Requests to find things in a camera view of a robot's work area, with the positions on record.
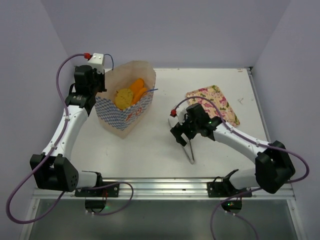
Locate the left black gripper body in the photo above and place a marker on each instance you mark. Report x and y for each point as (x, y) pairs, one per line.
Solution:
(99, 84)

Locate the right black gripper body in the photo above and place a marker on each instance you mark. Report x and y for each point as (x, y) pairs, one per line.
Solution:
(182, 130)

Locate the metal tongs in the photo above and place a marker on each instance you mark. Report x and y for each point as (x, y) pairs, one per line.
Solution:
(188, 149)

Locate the herb bread slice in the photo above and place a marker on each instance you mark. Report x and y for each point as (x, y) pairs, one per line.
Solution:
(123, 98)

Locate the checkered paper bag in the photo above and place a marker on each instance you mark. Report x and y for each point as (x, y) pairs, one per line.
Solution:
(121, 122)

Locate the long ridged orange bread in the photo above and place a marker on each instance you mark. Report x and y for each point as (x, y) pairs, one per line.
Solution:
(136, 86)

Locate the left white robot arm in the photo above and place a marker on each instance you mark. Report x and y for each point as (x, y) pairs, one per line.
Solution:
(52, 168)

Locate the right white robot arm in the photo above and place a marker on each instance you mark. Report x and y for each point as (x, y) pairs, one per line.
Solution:
(272, 164)

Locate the floral tray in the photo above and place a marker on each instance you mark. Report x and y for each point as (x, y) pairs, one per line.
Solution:
(215, 95)

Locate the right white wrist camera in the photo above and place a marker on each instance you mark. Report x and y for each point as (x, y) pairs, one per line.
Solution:
(179, 118)

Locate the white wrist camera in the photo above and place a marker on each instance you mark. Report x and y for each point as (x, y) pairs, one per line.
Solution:
(96, 61)
(179, 118)

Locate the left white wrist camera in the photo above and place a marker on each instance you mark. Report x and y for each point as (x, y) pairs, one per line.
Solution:
(96, 61)

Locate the aluminium rail frame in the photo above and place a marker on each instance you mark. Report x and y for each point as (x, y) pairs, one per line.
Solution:
(164, 189)

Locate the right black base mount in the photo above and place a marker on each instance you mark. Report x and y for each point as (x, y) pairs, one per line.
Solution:
(221, 188)

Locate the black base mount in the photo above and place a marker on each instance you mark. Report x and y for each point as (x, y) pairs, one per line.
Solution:
(221, 188)
(105, 192)

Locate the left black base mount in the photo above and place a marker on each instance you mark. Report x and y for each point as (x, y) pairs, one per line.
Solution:
(105, 192)

